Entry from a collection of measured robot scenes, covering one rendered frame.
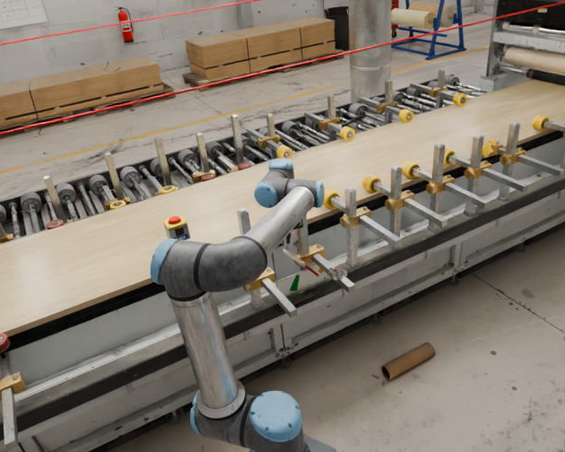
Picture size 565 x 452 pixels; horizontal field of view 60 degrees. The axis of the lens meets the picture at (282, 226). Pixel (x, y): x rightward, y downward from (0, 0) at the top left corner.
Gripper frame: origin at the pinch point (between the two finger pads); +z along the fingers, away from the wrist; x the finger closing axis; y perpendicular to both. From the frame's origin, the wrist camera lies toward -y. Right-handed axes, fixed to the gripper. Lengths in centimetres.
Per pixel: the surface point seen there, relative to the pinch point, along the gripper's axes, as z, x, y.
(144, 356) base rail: 29, 6, -63
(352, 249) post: 19.4, 6.1, 36.3
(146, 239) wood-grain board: 9, 57, -43
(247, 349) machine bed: 75, 31, -13
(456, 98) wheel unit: 4, 94, 188
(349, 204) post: -4.4, 6.5, 35.9
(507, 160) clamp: 4, 6, 133
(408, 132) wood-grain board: 10, 79, 132
